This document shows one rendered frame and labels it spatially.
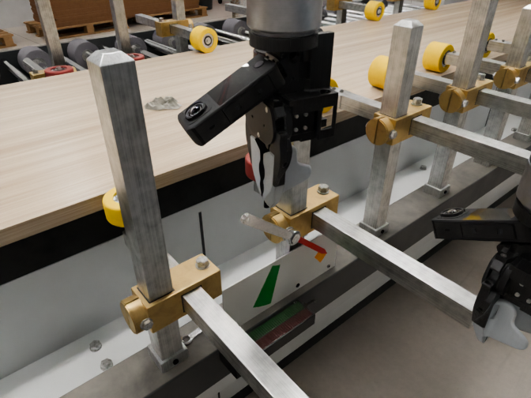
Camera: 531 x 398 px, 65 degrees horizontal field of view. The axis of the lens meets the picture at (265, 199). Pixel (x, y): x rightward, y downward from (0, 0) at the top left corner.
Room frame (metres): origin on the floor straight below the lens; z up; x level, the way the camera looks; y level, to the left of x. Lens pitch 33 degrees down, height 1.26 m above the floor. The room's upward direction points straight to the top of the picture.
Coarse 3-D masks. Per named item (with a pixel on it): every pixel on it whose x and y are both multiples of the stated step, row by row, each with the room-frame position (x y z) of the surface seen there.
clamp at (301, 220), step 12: (312, 192) 0.62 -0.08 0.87; (312, 204) 0.58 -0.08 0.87; (324, 204) 0.58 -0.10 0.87; (336, 204) 0.60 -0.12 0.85; (264, 216) 0.56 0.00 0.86; (276, 216) 0.54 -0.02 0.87; (288, 216) 0.54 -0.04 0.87; (300, 216) 0.55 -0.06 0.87; (312, 216) 0.57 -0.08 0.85; (300, 228) 0.55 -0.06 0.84; (312, 228) 0.57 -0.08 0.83; (276, 240) 0.53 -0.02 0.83
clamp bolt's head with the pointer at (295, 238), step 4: (288, 228) 0.53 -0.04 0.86; (292, 236) 0.52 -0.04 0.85; (296, 236) 0.52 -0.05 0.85; (284, 240) 0.53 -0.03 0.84; (292, 240) 0.51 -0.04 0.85; (296, 240) 0.52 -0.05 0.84; (300, 240) 0.54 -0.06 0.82; (304, 240) 0.55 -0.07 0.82; (304, 244) 0.55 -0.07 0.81; (308, 244) 0.56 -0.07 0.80; (312, 244) 0.56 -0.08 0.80; (312, 248) 0.56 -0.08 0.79; (316, 248) 0.57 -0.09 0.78; (320, 248) 0.58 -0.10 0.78; (320, 252) 0.58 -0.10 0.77; (324, 252) 0.59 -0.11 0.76
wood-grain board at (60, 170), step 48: (240, 48) 1.53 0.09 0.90; (336, 48) 1.53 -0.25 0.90; (384, 48) 1.53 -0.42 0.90; (0, 96) 1.02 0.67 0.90; (48, 96) 1.02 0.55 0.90; (144, 96) 1.02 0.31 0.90; (192, 96) 1.02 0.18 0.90; (0, 144) 0.75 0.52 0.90; (48, 144) 0.75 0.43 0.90; (96, 144) 0.75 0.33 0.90; (192, 144) 0.75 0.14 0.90; (240, 144) 0.75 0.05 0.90; (0, 192) 0.57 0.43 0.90; (48, 192) 0.57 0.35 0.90; (96, 192) 0.57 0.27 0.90; (0, 240) 0.47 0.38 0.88
